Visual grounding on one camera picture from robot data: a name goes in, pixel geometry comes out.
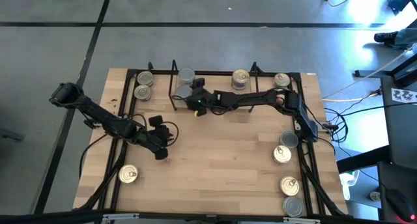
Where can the person's foot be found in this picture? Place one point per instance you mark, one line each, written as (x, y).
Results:
(384, 37)

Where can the small round plug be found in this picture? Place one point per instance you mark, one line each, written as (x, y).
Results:
(374, 195)

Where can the black desk foot bar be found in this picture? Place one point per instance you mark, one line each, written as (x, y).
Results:
(374, 73)
(361, 159)

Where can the tin can with ringed lid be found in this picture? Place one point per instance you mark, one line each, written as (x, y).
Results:
(145, 78)
(142, 92)

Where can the paper with black markers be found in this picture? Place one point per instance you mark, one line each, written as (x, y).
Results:
(404, 95)

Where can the white plastic bag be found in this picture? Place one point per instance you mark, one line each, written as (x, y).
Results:
(348, 181)

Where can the silver mounting bracket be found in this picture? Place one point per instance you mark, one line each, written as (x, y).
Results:
(297, 124)

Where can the yellow tag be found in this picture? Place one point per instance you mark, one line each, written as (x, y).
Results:
(195, 113)

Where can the silver crossbar bracket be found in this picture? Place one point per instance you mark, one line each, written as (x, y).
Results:
(120, 216)
(301, 220)

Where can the tin can with plain lid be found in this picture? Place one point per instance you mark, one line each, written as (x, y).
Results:
(182, 91)
(186, 75)
(293, 206)
(288, 139)

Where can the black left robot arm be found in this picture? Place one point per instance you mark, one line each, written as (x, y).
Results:
(97, 115)

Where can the black crossbar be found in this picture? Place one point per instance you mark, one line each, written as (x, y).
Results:
(49, 217)

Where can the person's leg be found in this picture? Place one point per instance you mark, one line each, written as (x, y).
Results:
(407, 38)

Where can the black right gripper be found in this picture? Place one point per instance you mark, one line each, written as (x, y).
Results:
(200, 100)

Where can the wooden shelf with black legs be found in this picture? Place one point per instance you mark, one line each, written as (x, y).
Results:
(218, 82)

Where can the dark desk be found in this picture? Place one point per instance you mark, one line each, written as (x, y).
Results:
(402, 133)

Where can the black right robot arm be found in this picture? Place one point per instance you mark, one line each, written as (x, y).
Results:
(254, 98)

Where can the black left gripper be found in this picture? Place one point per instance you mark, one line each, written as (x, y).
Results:
(156, 137)

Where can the black computer mouse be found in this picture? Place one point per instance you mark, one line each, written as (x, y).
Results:
(399, 204)

